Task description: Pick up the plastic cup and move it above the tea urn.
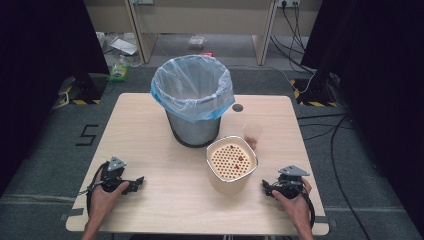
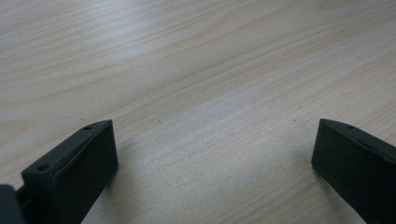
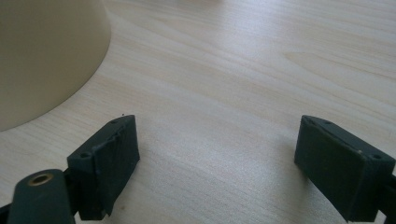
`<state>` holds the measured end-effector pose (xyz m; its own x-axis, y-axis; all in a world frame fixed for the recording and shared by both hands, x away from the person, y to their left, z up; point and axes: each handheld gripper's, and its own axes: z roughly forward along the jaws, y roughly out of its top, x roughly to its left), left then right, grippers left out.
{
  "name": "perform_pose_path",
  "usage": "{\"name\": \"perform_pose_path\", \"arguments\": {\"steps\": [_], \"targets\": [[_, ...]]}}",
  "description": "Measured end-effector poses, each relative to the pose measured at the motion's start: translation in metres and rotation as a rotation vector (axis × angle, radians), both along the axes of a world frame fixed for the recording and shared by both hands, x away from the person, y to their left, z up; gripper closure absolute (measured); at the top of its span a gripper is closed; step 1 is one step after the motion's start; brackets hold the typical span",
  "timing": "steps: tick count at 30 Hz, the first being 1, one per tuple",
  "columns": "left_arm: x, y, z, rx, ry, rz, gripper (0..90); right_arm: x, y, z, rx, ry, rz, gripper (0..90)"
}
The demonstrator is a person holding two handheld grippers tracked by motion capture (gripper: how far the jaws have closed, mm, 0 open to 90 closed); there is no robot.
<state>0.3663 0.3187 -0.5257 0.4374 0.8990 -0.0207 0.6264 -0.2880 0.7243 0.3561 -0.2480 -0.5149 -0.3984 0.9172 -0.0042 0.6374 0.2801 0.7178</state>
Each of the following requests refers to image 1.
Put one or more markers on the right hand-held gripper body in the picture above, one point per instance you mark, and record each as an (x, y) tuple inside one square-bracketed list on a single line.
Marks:
[(289, 183)]

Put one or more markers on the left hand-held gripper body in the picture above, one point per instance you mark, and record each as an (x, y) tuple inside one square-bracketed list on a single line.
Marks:
[(113, 175)]

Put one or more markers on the person's right hand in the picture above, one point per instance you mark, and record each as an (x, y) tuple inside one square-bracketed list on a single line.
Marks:
[(298, 210)]

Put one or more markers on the person's left hand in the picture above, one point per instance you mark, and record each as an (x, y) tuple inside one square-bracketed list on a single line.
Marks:
[(103, 201)]

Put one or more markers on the brown food scraps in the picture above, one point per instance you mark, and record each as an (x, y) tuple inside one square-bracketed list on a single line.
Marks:
[(240, 156)]

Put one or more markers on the beige container with perforated strainer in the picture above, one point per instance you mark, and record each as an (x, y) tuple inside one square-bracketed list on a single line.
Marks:
[(230, 170)]

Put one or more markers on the clear plastic cup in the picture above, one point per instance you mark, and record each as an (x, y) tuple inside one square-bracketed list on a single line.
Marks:
[(252, 131)]

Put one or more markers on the grey metal trash bin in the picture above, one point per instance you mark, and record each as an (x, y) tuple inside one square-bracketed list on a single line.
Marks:
[(195, 131)]

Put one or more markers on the round dark table grommet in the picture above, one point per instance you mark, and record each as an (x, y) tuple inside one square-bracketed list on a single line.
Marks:
[(237, 107)]

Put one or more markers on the black stand base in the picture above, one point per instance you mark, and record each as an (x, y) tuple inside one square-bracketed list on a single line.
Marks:
[(88, 87), (315, 91)]

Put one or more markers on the green snack packet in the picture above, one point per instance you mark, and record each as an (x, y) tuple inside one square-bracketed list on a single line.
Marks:
[(118, 71)]

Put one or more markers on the translucent blue bin liner bag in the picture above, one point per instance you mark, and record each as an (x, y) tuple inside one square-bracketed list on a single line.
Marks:
[(191, 86)]

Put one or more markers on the black curtain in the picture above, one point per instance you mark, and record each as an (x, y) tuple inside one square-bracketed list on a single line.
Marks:
[(380, 83), (36, 73)]

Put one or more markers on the crumpled white plastic pile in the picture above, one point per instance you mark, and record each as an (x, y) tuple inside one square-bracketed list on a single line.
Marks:
[(121, 46)]

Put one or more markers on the small red item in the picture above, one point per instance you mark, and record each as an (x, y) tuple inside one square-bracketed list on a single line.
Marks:
[(207, 54)]

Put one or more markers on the clear plastic package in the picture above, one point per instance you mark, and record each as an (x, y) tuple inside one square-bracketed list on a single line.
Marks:
[(196, 42)]

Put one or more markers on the beige wooden desk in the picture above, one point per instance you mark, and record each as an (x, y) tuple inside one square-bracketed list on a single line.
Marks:
[(203, 20)]

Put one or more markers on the white wall socket strip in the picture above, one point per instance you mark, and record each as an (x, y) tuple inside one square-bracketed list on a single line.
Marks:
[(142, 1), (288, 3)]

